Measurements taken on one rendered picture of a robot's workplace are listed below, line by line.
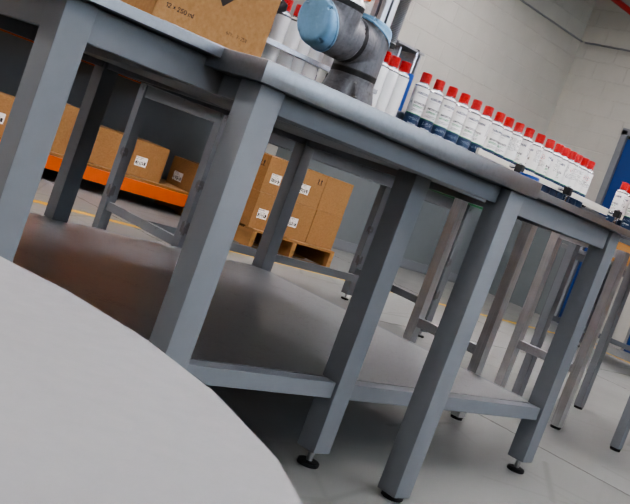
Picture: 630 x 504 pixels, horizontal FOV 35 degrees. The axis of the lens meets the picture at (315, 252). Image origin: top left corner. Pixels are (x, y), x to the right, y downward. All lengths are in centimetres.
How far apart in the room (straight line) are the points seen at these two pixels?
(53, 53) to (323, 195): 549
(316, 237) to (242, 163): 538
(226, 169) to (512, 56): 913
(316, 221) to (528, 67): 456
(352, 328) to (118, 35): 97
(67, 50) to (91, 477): 152
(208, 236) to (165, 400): 151
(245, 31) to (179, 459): 198
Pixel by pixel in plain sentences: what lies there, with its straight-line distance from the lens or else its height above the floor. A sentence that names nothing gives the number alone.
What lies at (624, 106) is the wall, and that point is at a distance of 1117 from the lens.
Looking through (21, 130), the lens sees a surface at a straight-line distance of 169.
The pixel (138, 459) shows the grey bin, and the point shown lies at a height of 62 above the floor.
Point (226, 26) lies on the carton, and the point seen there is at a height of 90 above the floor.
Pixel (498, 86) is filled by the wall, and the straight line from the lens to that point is 1072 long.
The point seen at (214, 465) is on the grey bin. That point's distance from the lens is 22.
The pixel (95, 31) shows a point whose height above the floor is 77.
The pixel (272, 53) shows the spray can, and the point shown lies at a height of 93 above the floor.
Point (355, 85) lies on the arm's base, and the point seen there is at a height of 90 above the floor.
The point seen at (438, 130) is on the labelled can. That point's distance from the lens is 333.
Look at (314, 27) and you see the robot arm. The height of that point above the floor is 98.
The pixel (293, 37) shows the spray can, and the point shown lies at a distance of 278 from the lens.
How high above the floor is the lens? 69
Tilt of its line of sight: 5 degrees down
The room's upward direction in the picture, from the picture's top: 20 degrees clockwise
